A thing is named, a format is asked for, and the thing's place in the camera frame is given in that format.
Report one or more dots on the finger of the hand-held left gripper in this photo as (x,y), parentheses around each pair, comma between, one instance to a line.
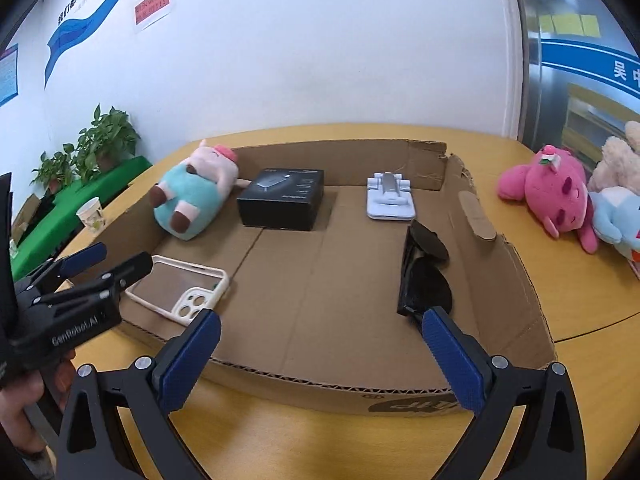
(85,258)
(127,272)

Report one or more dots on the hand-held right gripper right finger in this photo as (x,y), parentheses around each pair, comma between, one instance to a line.
(452,357)

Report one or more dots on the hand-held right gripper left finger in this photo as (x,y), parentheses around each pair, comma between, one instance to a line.
(190,355)

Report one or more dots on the clear cream phone case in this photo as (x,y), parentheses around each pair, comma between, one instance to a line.
(192,305)

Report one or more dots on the black sunglasses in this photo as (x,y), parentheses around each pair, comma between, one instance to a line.
(425,280)

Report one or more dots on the pink pig plush toy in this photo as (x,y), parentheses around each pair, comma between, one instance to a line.
(190,190)

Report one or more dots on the large cardboard box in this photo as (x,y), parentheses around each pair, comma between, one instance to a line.
(325,285)

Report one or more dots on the person's left forearm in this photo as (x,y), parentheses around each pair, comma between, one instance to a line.
(25,467)

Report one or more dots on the yellow wooden desktop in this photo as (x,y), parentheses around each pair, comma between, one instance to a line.
(590,300)

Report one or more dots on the person's left hand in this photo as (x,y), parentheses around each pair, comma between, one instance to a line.
(20,400)

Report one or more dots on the white paper cup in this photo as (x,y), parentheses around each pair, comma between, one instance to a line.
(91,215)

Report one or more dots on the small brown carton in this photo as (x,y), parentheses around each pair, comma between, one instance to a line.
(25,215)

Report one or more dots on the small potted green plant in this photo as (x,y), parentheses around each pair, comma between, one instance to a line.
(52,167)

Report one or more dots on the green cloth covered table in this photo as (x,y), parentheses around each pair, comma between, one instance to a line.
(125,170)

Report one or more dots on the large potted green plant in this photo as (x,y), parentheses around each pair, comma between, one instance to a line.
(107,135)

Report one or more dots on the white phone stand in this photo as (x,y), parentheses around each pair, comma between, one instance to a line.
(390,202)

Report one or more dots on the black product box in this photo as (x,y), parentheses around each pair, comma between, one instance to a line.
(280,200)

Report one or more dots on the light blue plush toy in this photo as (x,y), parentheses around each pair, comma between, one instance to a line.
(615,215)

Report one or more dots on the beige plush toy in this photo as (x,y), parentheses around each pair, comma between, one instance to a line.
(617,160)

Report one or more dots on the blue door sign band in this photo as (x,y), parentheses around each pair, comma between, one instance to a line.
(590,62)

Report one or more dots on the yellow sticky note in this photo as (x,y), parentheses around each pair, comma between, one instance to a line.
(567,23)
(590,26)

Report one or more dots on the blue wall poster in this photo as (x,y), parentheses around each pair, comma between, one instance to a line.
(7,75)

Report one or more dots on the blue wave wall decal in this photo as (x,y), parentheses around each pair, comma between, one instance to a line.
(75,30)

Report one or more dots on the red and white wall notice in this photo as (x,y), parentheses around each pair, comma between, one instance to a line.
(152,7)

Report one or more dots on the grey metal door frame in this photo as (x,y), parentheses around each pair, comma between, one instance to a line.
(525,60)

